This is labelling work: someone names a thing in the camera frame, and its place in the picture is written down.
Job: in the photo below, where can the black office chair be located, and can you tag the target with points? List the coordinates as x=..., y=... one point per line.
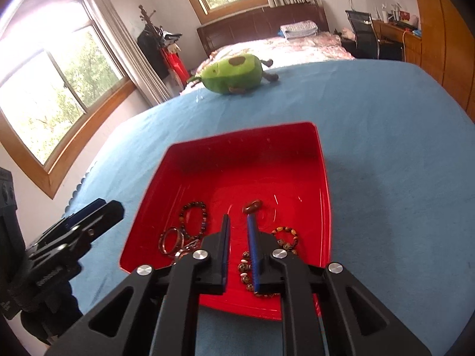
x=362, y=26

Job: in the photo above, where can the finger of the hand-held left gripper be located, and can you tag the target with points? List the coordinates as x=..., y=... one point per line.
x=107, y=215
x=87, y=209

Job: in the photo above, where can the long beige curtain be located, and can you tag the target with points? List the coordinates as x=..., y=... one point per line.
x=126, y=52

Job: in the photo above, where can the blue tablecloth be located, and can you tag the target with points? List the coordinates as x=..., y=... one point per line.
x=389, y=155

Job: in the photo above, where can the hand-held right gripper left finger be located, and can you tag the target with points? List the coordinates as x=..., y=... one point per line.
x=224, y=248

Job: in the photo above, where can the person's left hand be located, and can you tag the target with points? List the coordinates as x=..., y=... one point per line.
x=48, y=317

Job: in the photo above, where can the wooden wardrobe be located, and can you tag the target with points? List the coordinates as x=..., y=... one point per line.
x=438, y=26

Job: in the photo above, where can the folded grey blanket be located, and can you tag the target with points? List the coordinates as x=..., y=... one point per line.
x=298, y=29

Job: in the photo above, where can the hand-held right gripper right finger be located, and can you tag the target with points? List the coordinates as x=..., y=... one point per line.
x=254, y=252

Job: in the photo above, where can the wooden desk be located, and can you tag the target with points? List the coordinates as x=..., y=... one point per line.
x=412, y=46

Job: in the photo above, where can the red plastic tray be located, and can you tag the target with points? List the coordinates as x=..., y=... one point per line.
x=241, y=163

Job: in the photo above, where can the large wooden frame window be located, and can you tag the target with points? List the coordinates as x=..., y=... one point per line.
x=55, y=81

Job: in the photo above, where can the black jacket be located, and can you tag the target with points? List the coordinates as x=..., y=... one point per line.
x=152, y=50

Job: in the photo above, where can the red garment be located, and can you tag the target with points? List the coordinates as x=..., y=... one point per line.
x=176, y=65

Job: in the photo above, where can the dark wooden bed headboard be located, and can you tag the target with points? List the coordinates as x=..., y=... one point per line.
x=252, y=22

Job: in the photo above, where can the pink plush toy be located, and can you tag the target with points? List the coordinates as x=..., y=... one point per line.
x=347, y=33

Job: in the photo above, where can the green avocado plush toy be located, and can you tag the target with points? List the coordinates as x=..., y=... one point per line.
x=230, y=76

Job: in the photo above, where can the floral bed sheet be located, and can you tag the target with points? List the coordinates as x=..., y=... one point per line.
x=304, y=50

